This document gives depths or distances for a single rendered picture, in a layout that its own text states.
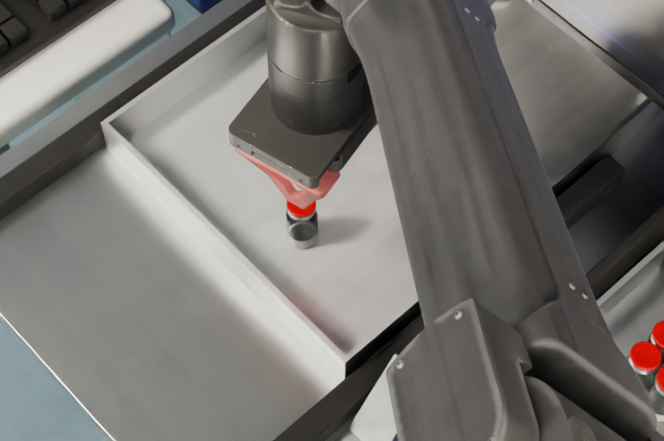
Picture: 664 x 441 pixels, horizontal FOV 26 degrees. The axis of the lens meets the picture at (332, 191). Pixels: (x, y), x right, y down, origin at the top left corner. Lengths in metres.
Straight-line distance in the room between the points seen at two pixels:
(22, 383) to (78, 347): 0.98
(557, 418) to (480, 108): 0.20
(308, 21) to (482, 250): 0.30
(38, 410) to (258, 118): 1.14
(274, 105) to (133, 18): 0.40
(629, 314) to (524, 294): 0.54
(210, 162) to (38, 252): 0.14
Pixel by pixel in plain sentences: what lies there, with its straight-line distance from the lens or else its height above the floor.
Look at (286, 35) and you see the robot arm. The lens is 0.80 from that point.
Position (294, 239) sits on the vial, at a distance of 1.02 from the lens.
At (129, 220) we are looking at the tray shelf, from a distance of 1.05.
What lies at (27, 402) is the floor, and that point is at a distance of 1.98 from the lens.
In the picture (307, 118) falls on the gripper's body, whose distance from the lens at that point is 0.85.
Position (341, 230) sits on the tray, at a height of 0.88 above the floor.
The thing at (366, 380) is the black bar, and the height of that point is 0.90.
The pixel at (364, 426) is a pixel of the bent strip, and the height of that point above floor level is 0.89.
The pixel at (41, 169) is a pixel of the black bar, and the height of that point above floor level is 0.90.
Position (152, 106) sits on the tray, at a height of 0.90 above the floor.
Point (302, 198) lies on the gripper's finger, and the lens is 0.93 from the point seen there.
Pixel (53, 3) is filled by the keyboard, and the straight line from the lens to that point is 1.24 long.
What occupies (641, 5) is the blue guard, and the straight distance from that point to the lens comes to 0.94.
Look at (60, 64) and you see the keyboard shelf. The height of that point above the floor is 0.80.
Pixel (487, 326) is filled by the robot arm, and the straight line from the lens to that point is 0.45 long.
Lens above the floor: 1.78
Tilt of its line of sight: 59 degrees down
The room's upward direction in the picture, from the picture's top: straight up
